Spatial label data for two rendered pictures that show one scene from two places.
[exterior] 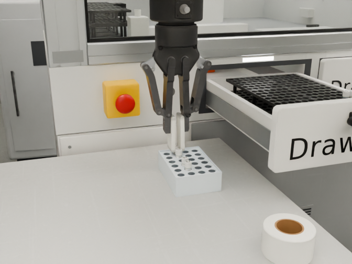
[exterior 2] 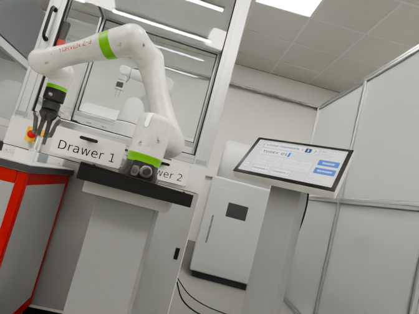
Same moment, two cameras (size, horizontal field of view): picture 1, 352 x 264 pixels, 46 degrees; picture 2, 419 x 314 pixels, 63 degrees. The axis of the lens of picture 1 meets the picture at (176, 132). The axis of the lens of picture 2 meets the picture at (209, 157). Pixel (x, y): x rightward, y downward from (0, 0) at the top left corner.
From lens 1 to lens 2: 1.27 m
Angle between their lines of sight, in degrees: 28
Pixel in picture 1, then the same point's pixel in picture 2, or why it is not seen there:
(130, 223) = not seen: outside the picture
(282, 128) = (57, 133)
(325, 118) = (76, 136)
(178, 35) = (47, 103)
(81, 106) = (18, 134)
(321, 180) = not seen: hidden behind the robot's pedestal
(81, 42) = (28, 109)
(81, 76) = (24, 122)
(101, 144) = not seen: hidden behind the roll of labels
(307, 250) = (23, 154)
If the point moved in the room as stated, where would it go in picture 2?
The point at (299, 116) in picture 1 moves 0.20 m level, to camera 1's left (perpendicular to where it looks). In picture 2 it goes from (65, 131) to (24, 121)
